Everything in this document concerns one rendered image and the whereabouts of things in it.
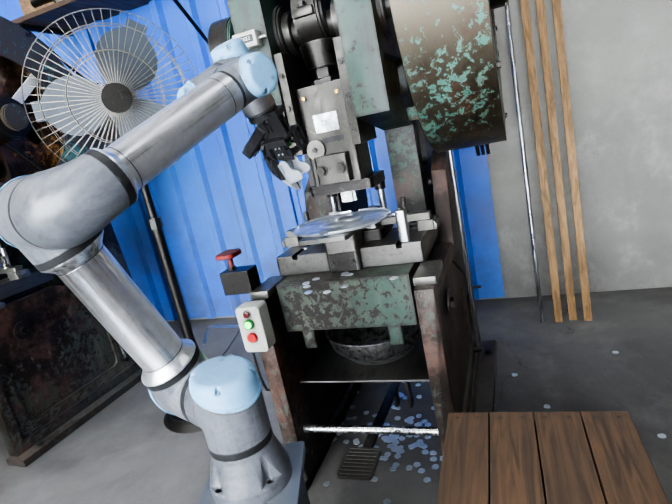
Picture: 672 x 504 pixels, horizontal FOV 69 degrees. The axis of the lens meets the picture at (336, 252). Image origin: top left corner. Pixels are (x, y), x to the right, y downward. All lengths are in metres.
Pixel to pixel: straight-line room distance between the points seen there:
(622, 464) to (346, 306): 0.72
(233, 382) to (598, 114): 2.15
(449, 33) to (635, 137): 1.70
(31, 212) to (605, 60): 2.35
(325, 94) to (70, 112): 0.91
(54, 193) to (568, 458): 0.99
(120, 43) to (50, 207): 1.28
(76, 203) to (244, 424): 0.44
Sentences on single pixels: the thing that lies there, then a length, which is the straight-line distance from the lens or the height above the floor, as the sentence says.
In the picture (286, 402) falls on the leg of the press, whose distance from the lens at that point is 1.53.
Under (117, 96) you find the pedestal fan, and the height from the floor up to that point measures 1.30.
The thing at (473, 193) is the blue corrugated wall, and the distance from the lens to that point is 2.61.
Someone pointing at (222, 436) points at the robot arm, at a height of 0.59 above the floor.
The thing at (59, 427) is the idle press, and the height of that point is 0.03.
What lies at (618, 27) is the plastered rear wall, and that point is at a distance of 2.64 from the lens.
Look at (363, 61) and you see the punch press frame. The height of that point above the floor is 1.19.
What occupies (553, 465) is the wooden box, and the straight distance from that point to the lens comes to 1.10.
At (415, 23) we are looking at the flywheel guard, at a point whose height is 1.21.
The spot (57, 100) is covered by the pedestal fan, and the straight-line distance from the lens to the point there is 2.00.
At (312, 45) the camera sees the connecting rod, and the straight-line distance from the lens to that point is 1.48.
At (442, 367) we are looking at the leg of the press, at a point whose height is 0.40.
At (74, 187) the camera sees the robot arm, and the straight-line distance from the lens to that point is 0.75.
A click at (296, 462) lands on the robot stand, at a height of 0.45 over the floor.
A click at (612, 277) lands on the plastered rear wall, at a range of 2.79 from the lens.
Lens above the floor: 1.04
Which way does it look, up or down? 14 degrees down
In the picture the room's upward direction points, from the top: 12 degrees counter-clockwise
